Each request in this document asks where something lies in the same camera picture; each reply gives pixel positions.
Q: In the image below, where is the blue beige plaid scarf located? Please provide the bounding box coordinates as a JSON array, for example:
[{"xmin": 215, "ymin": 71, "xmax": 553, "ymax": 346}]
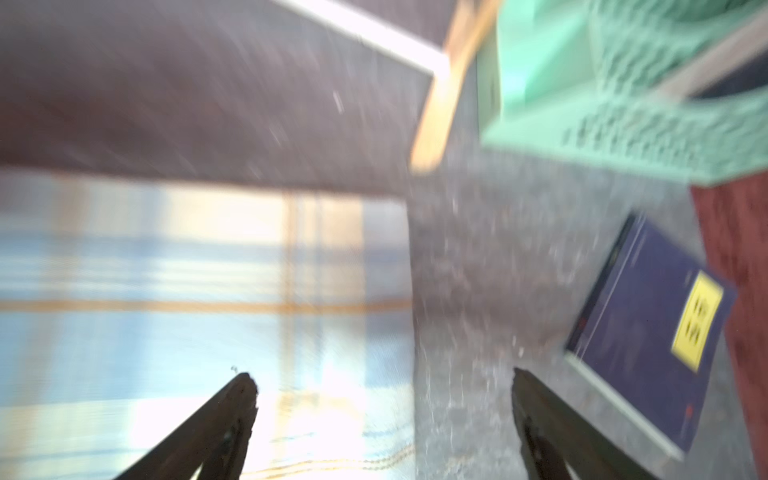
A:
[{"xmin": 1, "ymin": 170, "xmax": 416, "ymax": 479}]

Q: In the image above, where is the green plastic file organizer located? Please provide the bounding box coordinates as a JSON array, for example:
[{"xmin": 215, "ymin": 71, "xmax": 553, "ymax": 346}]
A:
[{"xmin": 477, "ymin": 1, "xmax": 767, "ymax": 186}]

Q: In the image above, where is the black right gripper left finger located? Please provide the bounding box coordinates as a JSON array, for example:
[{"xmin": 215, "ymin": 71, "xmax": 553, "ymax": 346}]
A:
[{"xmin": 118, "ymin": 373, "xmax": 258, "ymax": 480}]

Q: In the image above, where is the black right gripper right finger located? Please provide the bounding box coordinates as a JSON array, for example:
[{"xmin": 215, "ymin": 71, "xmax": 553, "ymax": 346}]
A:
[{"xmin": 511, "ymin": 368, "xmax": 654, "ymax": 480}]

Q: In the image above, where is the dark blue book yellow label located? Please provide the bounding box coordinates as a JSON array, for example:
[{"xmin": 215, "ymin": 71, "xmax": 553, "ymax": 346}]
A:
[{"xmin": 564, "ymin": 212, "xmax": 737, "ymax": 460}]

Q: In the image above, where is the wooden rack with white rods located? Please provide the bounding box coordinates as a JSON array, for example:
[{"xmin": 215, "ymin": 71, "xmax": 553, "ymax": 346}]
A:
[{"xmin": 277, "ymin": 0, "xmax": 503, "ymax": 175}]

